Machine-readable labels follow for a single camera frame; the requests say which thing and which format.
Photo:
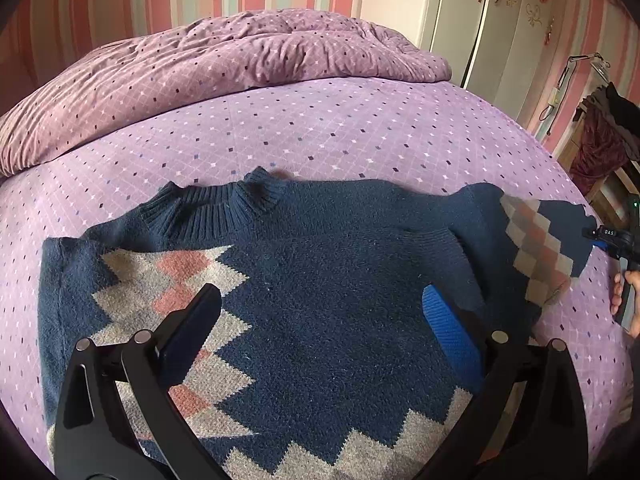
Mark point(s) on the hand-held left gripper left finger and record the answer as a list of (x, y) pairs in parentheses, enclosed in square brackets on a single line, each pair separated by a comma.
[(192, 332)]

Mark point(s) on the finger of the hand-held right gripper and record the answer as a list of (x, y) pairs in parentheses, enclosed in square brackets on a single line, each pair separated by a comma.
[(600, 235)]

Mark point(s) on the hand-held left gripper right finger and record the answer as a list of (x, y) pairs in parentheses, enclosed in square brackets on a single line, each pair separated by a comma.
[(450, 332)]

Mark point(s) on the navy patterned knit sweater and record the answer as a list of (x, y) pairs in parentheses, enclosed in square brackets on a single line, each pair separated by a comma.
[(325, 285)]

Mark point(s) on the metal clothes rack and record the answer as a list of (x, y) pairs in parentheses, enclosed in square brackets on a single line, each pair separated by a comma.
[(575, 62)]

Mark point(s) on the person's right hand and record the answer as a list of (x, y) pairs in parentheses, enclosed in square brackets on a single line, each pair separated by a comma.
[(636, 305)]

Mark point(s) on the dark red hanging cloth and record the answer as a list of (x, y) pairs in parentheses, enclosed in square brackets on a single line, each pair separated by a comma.
[(597, 147)]

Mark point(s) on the black hanging garment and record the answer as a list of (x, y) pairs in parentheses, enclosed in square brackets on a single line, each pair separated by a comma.
[(622, 110)]

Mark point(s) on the white wardrobe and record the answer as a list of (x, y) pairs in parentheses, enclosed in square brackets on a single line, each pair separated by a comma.
[(500, 35)]

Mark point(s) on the bed with purple dotted sheet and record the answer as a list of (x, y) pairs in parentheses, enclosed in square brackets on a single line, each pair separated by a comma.
[(350, 125)]

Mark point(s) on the purple dotted quilt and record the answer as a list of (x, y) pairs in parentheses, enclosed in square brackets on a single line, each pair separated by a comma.
[(200, 70)]

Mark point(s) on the wooden furniture frame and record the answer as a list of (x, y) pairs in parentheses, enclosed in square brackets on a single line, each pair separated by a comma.
[(617, 185)]

